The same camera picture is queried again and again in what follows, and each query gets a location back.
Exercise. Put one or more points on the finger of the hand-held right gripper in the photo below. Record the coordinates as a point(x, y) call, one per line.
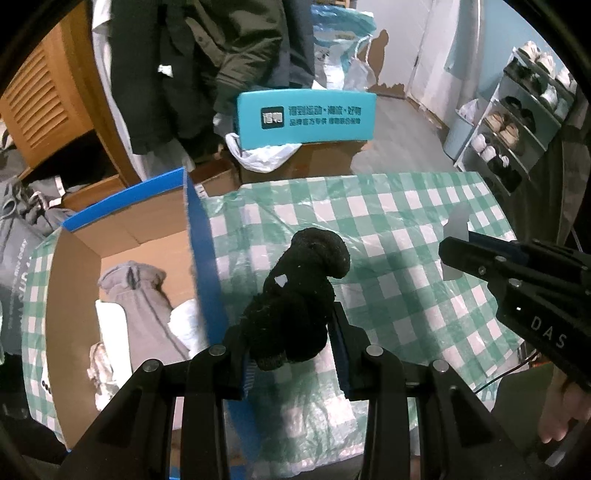
point(503, 249)
point(466, 258)

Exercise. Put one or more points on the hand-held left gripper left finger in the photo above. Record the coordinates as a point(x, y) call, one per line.
point(233, 369)

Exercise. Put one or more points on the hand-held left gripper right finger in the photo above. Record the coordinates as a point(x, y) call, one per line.
point(341, 355)

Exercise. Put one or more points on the plastic white cloth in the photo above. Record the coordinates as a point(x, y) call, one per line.
point(187, 323)

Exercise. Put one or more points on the black sock bundle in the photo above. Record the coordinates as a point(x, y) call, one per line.
point(295, 300)

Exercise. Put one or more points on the grey sock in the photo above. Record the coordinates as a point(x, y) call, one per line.
point(147, 318)

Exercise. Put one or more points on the blue cardboard box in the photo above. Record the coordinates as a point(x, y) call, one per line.
point(203, 258)

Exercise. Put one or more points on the pale cloth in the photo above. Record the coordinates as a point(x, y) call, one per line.
point(111, 327)

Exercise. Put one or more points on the plastic patterned cloth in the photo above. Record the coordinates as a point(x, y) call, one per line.
point(104, 374)

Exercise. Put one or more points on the person's right hand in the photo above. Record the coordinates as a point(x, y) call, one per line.
point(558, 410)

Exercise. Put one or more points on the green checked tablecloth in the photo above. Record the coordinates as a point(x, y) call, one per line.
point(392, 221)

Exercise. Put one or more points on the black shoe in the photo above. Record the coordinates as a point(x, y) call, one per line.
point(500, 164)

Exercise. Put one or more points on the white sneaker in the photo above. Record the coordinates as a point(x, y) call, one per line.
point(480, 143)
point(488, 154)

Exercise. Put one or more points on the beige sneaker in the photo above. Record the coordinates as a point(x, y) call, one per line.
point(495, 123)
point(510, 134)

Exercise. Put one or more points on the pale blue bin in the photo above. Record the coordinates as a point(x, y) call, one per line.
point(458, 136)

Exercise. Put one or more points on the shoe rack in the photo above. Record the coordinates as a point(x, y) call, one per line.
point(508, 115)

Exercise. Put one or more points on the crumpled white bag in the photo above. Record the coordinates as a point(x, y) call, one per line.
point(475, 111)

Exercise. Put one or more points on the brown cardboard box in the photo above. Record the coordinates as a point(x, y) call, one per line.
point(323, 159)

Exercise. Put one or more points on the flat brown cardboard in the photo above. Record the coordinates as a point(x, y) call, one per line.
point(214, 182)

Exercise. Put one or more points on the white door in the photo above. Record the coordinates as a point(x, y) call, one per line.
point(438, 55)

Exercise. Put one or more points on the teal printed box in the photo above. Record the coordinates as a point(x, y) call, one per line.
point(304, 120)

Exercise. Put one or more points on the blue and white plastic bag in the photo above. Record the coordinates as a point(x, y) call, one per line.
point(341, 46)

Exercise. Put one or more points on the dark hanging jacket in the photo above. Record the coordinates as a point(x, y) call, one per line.
point(207, 55)

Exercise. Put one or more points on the wooden cabinet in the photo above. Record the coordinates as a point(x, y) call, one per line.
point(51, 106)

